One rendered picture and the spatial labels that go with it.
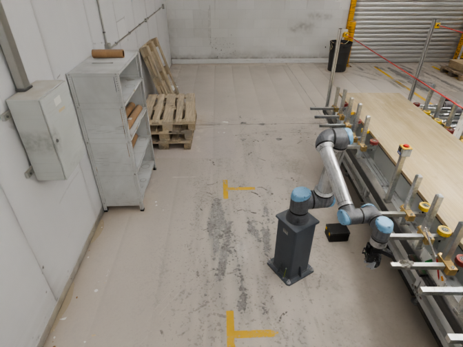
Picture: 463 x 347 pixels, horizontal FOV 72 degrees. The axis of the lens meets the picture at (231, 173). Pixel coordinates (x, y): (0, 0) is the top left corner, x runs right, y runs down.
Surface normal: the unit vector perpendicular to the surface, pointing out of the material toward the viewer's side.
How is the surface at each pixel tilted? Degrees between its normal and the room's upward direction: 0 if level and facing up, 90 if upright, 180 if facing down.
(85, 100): 90
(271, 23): 90
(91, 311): 0
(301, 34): 90
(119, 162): 90
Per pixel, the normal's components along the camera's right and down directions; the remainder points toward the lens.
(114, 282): 0.00, -0.83
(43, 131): 0.04, 0.55
